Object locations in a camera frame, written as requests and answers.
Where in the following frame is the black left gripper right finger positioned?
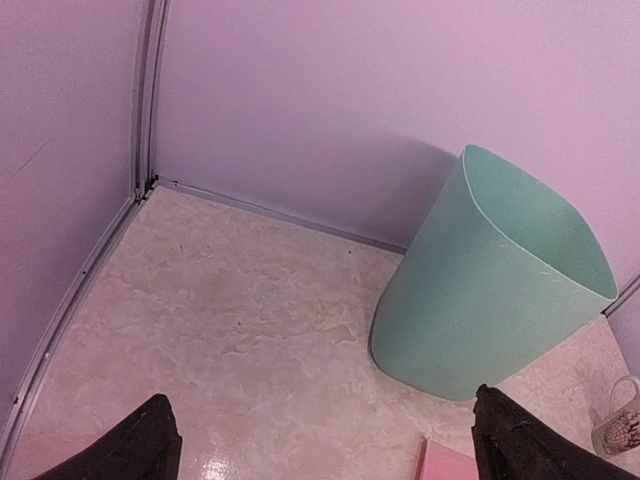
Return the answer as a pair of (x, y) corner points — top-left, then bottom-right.
(472, 384), (635, 480)

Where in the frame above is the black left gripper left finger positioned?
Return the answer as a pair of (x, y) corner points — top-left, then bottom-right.
(36, 393), (182, 480)

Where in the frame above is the pink plastic dustpan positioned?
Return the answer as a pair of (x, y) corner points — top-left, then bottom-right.
(414, 439), (479, 480)

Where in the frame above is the floral ceramic mug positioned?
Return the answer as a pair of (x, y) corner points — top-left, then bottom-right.
(591, 375), (639, 458)

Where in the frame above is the green plastic waste bin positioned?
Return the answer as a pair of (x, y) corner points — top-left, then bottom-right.
(369, 145), (618, 401)

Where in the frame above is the right aluminium frame post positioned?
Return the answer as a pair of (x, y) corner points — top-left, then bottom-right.
(602, 274), (640, 317)

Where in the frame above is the aluminium frame post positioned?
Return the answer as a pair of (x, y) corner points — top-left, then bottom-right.
(129, 0), (170, 203)
(602, 274), (640, 317)

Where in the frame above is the left aluminium frame post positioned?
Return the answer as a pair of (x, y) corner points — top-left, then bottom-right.
(129, 0), (170, 203)

